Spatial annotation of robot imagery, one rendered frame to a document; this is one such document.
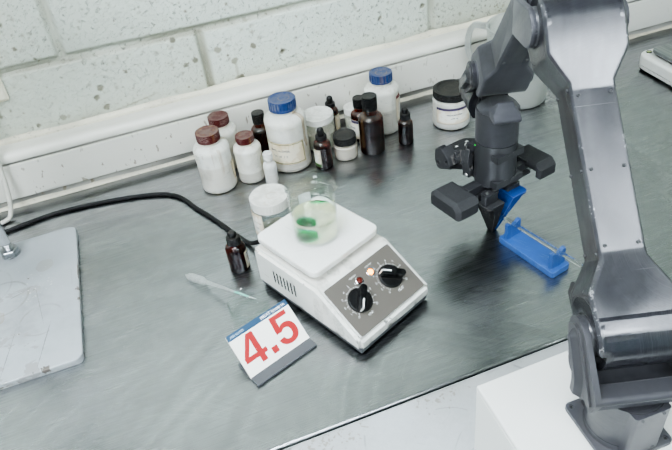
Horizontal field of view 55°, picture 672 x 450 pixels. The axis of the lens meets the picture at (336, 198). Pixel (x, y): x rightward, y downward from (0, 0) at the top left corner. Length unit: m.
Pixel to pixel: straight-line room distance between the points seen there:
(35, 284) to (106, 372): 0.22
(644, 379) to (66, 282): 0.77
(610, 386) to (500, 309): 0.32
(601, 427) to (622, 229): 0.17
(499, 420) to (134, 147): 0.81
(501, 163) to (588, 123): 0.32
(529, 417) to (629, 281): 0.16
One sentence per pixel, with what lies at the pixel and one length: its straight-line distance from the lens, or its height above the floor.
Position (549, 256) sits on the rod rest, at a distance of 0.91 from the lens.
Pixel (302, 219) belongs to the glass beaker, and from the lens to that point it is 0.81.
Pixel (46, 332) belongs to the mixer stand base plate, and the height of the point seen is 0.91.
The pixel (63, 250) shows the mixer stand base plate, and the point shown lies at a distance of 1.10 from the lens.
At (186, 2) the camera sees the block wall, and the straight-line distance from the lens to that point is 1.16.
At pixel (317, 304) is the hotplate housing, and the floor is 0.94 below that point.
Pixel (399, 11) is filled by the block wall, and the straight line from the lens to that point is 1.29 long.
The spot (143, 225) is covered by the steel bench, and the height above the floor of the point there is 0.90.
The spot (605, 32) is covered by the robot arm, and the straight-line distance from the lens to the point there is 0.59.
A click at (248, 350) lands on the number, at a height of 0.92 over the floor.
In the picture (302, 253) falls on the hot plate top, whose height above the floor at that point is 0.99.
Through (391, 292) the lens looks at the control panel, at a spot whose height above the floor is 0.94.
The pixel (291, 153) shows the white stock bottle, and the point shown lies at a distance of 1.11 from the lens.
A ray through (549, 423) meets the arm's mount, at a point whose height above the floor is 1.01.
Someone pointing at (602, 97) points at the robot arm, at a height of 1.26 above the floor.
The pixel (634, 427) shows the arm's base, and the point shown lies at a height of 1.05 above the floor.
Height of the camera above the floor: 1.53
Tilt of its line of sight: 37 degrees down
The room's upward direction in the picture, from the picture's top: 7 degrees counter-clockwise
